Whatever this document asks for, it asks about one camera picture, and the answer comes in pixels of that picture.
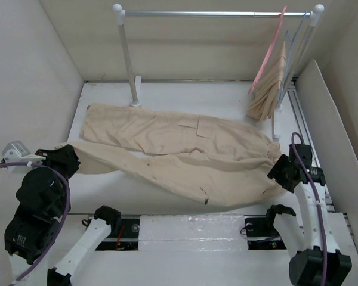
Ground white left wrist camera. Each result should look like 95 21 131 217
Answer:
2 141 46 174

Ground aluminium side rail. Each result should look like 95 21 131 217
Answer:
288 77 335 209

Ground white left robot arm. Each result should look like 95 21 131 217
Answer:
0 141 123 285

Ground white clothes rack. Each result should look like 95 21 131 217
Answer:
112 3 325 141

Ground blue wire hanger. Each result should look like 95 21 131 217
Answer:
277 11 313 107

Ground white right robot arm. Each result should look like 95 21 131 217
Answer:
264 143 352 285

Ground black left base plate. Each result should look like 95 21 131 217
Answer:
95 216 140 251

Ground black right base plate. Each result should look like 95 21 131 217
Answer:
240 204 296 250

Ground pink plastic hanger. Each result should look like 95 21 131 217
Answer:
248 6 288 95

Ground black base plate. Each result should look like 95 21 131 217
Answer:
95 216 140 251
240 204 296 250

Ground beige trousers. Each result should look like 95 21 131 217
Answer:
247 41 287 122
72 104 285 209

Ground beige trousers on hanger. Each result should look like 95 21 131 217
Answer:
247 41 287 122

